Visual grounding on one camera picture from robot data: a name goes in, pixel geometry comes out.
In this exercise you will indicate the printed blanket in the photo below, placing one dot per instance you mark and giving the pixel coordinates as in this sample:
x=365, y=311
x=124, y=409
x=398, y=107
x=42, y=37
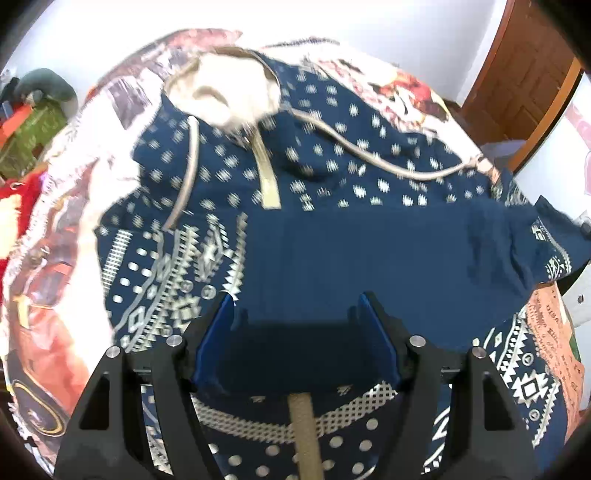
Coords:
x=69, y=194

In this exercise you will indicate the navy patterned hoodie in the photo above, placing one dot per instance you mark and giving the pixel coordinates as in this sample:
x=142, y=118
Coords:
x=346, y=258

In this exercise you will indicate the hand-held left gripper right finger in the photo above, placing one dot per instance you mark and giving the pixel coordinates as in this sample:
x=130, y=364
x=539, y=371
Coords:
x=376, y=339

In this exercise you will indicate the pink wall decoration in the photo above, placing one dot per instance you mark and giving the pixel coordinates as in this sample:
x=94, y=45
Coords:
x=584, y=152

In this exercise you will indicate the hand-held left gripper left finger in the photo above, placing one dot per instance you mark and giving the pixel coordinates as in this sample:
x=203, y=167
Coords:
x=214, y=344

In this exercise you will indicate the grey plush toy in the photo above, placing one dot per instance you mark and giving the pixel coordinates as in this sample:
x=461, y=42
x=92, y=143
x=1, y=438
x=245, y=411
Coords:
x=46, y=85

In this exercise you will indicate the green and red cloth pile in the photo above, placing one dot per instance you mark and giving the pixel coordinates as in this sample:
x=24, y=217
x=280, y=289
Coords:
x=32, y=134

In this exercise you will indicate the brown wooden door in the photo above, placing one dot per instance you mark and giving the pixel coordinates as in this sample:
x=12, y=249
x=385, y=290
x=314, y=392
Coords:
x=517, y=83

